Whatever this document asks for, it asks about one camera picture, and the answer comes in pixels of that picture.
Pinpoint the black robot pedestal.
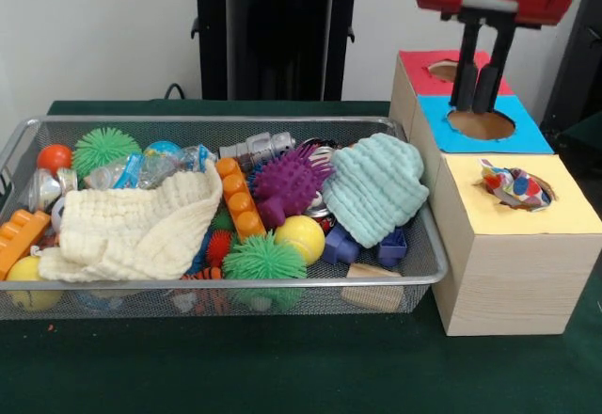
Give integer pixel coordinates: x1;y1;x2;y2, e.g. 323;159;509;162
181;0;380;103

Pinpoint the purple spiky rubber toy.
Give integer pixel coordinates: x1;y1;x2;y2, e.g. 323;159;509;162
247;143;335;227

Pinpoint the plain wooden wedge block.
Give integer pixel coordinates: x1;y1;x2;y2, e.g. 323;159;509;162
339;263;404;312

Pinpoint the wooden box with three holes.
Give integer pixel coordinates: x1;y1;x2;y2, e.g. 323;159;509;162
388;49;602;338

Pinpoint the cream knitted cloth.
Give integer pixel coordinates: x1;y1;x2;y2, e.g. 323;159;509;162
38;158;225;283

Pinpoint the green spiky rubber ball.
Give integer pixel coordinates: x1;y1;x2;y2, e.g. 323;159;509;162
71;127;142;178
221;231;309;281

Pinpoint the silver wire mesh bin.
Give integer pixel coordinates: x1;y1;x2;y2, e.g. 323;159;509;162
0;115;449;322

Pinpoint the mint green knitted cloth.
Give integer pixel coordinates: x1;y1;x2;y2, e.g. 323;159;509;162
322;132;430;249

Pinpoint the orange toy building brick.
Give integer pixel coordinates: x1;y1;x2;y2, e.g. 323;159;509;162
0;210;52;281
215;157;267;241

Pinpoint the colourful dotted cloth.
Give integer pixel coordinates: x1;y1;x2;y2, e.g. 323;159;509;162
478;159;553;213

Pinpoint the yellow plastic ball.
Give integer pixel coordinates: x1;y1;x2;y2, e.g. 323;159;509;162
274;215;326;265

